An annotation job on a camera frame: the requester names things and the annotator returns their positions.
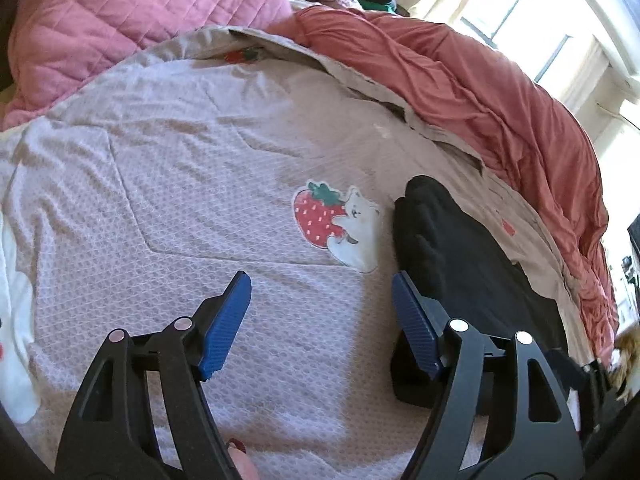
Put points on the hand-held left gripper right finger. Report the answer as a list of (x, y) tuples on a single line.
[(415, 325)]

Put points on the person's left hand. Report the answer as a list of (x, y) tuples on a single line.
[(242, 460)]

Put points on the pink quilted blanket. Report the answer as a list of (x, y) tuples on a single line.
[(125, 15)]

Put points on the green item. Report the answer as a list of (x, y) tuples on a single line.
[(377, 2)]

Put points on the window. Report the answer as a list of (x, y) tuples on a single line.
[(515, 15)]

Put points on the lilac printed blanket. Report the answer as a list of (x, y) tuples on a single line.
[(175, 185)]

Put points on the salmon bed sheet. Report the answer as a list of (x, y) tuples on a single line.
[(475, 90)]

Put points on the tan furry thing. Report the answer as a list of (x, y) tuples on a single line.
[(627, 355)]

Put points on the black glove with orange cuff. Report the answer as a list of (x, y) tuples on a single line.
[(450, 240)]

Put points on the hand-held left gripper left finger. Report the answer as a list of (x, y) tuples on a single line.
[(225, 325)]

